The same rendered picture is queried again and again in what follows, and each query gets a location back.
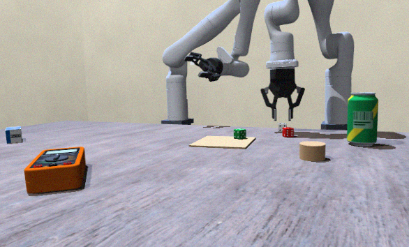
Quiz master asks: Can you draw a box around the beige flat mat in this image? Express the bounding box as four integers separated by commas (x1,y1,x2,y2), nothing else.
189,136,255,149

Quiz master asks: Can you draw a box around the tan short cylinder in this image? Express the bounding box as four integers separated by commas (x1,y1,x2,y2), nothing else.
299,141,325,161

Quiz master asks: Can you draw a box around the white die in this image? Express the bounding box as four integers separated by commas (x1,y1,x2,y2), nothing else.
278,123,287,132

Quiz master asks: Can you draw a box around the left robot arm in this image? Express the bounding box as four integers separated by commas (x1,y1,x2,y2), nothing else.
264,0,354,124

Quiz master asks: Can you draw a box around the red die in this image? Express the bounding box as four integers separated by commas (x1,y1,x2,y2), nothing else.
283,127,294,137

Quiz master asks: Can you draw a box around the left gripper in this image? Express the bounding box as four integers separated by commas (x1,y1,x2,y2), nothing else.
260,68,305,121

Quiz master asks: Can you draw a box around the green die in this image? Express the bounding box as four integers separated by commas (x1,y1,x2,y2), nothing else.
234,128,246,140

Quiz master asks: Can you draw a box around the orange digital multimeter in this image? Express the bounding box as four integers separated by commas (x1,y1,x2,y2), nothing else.
24,147,86,193

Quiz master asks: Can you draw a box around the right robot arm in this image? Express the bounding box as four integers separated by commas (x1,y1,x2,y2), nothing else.
163,0,260,121

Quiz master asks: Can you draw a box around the green soda can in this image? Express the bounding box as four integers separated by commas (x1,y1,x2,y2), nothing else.
347,93,378,147

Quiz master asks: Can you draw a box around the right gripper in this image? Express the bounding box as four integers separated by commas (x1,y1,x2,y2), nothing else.
184,52,223,82

